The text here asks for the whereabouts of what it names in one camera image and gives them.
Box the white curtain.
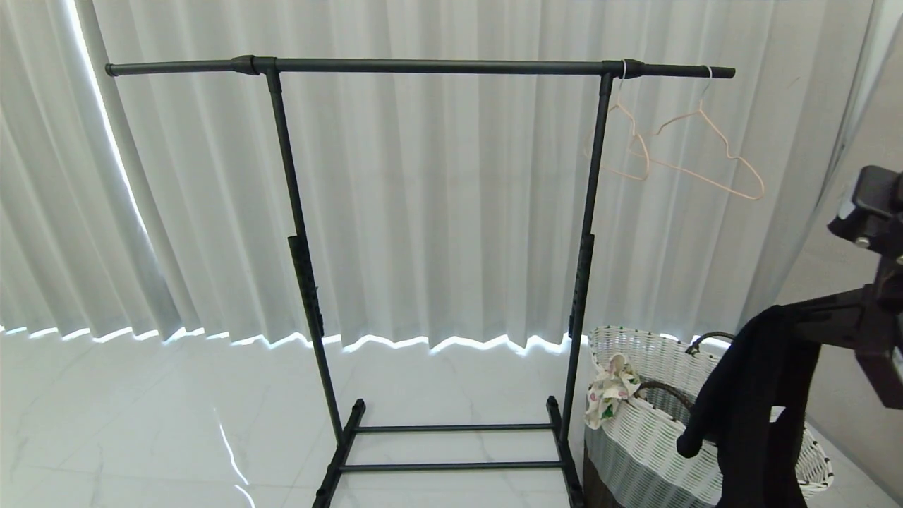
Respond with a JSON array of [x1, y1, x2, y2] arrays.
[[0, 0, 883, 353]]

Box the white laundry basket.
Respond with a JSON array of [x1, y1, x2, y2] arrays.
[[584, 326, 835, 508]]

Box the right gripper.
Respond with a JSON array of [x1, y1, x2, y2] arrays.
[[855, 279, 903, 410]]

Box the black clothes rack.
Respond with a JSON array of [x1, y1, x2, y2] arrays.
[[104, 55, 736, 508]]

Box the black garment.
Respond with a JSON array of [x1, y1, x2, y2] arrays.
[[676, 305, 823, 508]]

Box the cream printed garment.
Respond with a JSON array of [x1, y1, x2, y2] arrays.
[[584, 354, 641, 430]]

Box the pink clothes hanger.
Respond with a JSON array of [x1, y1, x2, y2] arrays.
[[583, 78, 650, 181], [648, 66, 765, 201]]

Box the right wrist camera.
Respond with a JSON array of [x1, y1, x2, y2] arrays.
[[827, 166, 903, 283]]

